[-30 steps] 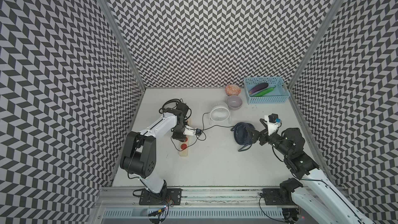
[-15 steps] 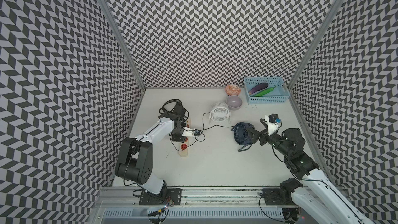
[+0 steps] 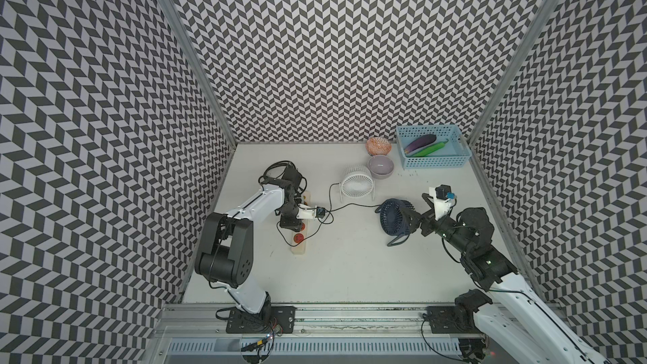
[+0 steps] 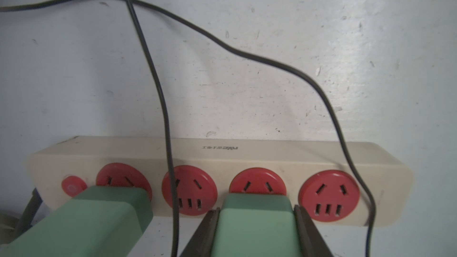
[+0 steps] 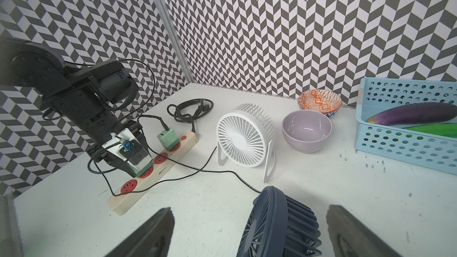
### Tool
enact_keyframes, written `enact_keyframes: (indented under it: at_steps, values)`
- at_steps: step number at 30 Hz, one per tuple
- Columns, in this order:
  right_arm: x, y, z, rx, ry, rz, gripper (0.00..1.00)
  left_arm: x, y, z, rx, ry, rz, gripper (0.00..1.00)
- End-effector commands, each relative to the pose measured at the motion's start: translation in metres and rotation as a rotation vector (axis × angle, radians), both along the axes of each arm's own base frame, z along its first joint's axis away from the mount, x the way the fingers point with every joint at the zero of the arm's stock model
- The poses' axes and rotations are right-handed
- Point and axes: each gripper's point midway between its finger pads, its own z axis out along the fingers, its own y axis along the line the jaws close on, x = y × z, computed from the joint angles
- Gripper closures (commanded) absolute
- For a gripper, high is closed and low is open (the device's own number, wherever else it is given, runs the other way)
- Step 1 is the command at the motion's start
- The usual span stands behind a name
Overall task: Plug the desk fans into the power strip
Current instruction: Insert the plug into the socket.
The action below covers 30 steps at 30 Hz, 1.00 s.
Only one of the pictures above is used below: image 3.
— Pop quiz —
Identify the navy blue desk fan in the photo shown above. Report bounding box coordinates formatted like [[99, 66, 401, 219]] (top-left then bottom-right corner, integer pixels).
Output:
[[375, 198, 416, 247]]

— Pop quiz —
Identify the black power strip cable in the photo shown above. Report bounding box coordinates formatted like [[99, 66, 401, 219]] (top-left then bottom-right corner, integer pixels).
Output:
[[257, 160, 304, 188]]

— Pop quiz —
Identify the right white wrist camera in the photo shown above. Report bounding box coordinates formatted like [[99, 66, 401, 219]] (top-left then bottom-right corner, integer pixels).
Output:
[[430, 185, 457, 220]]

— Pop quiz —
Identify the lilac bowl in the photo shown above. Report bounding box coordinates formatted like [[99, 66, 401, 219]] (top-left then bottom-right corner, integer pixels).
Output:
[[367, 154, 394, 180]]

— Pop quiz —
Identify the beige red power strip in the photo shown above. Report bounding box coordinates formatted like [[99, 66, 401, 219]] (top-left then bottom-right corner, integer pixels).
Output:
[[291, 190, 312, 255]]

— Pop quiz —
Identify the purple toy eggplant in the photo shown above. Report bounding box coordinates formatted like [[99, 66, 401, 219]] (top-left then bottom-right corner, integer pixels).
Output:
[[404, 134, 436, 155]]

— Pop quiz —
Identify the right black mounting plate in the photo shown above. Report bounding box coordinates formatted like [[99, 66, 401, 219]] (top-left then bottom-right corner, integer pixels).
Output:
[[423, 304, 498, 336]]

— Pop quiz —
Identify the green toy cucumber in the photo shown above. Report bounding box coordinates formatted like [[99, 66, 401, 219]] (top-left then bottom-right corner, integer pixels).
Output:
[[411, 142, 446, 158]]

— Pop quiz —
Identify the black cable of white fan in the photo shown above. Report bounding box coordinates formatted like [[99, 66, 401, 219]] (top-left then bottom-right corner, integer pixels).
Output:
[[275, 181, 345, 248]]

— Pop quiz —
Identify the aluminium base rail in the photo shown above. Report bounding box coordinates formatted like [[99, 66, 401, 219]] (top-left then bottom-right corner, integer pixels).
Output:
[[146, 302, 577, 364]]

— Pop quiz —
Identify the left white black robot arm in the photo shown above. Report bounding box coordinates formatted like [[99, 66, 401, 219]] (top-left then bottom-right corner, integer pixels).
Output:
[[194, 160, 307, 318]]

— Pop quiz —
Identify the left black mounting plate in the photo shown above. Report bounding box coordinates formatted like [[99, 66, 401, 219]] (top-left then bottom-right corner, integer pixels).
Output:
[[226, 305, 297, 334]]

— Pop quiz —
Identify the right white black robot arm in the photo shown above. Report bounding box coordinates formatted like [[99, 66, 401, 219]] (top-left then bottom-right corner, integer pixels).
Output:
[[402, 207, 607, 363]]

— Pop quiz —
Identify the white desk fan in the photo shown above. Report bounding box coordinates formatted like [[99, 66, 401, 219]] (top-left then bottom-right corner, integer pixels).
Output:
[[340, 164, 375, 201]]

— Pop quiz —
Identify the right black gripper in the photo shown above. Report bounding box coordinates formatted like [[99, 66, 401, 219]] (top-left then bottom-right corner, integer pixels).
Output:
[[399, 206, 473, 255]]

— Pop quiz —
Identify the black mounting plate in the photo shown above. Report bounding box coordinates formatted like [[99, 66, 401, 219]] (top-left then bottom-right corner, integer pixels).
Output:
[[226, 305, 297, 334], [423, 304, 498, 336]]

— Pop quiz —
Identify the light blue plastic basket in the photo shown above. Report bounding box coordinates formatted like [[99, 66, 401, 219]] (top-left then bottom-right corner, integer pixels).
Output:
[[396, 125, 473, 170]]

